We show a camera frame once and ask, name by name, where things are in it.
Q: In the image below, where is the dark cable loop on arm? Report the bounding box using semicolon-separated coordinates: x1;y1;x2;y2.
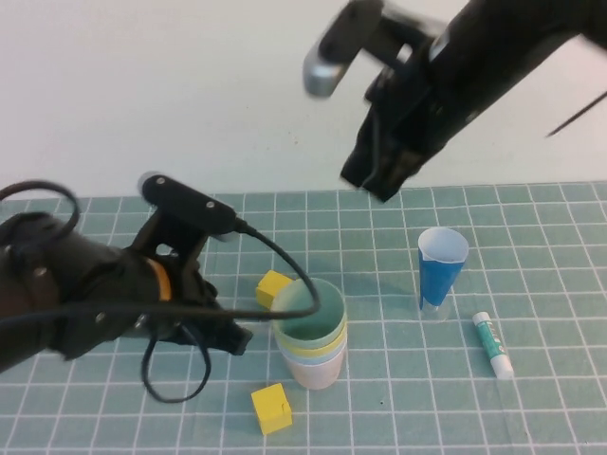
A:
0;179;83;238

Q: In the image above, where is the blue paper cone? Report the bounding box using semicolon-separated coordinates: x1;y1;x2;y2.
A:
416;227;470;310

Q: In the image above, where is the green checked tablecloth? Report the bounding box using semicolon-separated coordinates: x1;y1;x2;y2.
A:
0;182;607;455

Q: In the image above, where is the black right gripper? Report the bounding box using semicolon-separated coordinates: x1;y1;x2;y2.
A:
340;41;476;206

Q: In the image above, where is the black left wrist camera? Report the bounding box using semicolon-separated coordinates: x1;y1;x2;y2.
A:
132;171;239;266

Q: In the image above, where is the green plastic cup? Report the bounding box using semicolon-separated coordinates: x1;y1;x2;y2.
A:
273;278;348;350

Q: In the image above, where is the yellow cube block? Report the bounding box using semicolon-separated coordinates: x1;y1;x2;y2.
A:
255;269;292;310
250;382;294;436

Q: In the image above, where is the thick black camera cable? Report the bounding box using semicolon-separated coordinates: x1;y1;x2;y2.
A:
0;218;322;333

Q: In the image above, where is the white green glue stick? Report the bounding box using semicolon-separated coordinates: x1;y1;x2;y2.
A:
471;311;516;380

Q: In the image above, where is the thin black cable loop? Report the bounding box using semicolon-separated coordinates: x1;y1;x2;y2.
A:
140;326;212;406

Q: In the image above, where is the small clear glass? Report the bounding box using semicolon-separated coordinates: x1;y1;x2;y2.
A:
418;293;452;323

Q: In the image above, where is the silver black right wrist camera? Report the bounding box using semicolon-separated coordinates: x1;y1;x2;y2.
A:
302;0;428;100

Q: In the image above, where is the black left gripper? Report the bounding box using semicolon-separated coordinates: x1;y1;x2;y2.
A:
155;262;253;356

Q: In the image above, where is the pink plastic cup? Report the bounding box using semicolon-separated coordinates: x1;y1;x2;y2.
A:
279;348;348;391

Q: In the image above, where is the yellow plastic cup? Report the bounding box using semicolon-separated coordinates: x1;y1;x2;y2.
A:
274;326;349;358

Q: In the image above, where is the thin dark right arm cable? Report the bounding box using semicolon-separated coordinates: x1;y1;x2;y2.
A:
544;88;607;139

